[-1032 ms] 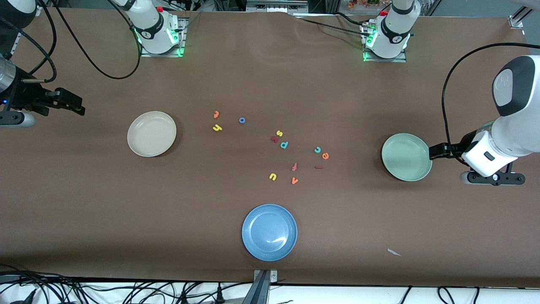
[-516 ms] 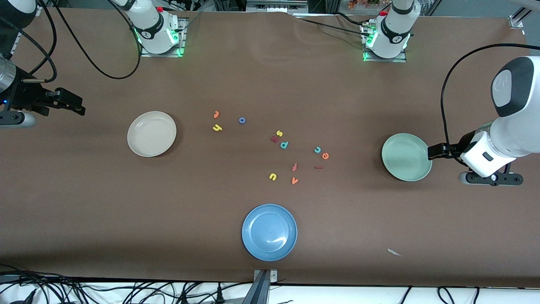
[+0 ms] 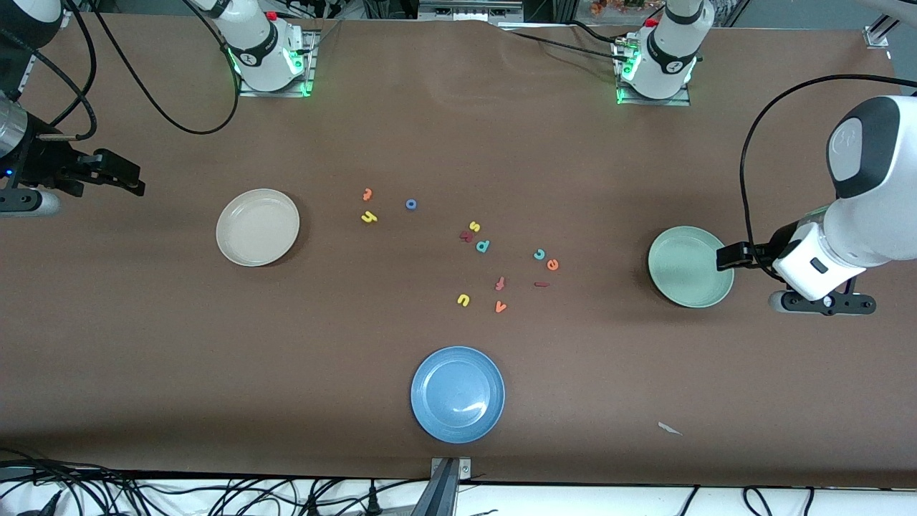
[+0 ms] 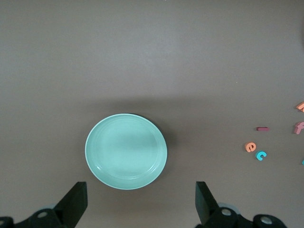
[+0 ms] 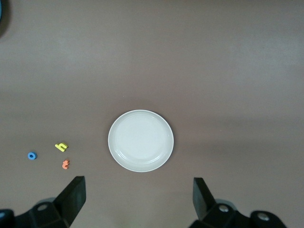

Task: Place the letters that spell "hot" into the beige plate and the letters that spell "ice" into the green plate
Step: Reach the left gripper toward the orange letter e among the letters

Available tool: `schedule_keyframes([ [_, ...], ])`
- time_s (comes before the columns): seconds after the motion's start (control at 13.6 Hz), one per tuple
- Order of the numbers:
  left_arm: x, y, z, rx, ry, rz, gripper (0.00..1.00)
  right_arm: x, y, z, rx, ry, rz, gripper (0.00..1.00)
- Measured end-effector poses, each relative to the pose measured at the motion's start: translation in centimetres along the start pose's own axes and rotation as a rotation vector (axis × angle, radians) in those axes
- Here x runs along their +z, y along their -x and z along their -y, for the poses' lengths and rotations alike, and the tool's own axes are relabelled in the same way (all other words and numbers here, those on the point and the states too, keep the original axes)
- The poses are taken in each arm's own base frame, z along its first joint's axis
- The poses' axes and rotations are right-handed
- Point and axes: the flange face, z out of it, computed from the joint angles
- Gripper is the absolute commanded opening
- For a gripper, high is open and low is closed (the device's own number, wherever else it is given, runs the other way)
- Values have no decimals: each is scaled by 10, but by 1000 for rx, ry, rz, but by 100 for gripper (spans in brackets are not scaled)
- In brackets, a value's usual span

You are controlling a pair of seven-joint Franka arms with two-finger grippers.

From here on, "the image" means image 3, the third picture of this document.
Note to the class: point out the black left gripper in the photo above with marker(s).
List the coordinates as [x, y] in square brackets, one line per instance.
[775, 247]

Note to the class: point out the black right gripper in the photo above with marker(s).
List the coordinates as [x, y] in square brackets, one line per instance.
[44, 162]

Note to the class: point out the green round plate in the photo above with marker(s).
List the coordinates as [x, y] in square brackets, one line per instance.
[684, 266]

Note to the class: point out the beige round plate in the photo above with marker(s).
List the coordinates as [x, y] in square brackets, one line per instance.
[258, 227]

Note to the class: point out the brown paper table cover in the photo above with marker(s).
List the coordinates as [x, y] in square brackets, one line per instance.
[143, 344]

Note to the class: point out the white paper scrap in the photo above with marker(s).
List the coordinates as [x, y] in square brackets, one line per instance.
[668, 428]

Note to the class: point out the blue round plate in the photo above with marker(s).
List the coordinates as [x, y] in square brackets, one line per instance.
[458, 395]

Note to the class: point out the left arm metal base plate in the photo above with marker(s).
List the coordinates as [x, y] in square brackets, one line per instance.
[680, 100]

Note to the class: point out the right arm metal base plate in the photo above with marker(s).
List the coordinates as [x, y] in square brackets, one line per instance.
[309, 72]

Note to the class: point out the silver metal edge bracket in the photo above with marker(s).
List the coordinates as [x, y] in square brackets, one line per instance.
[462, 467]

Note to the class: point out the grey metal frame equipment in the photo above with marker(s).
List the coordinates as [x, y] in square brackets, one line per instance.
[469, 10]

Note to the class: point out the dark grey camera pole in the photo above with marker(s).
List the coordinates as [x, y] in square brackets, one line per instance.
[437, 494]

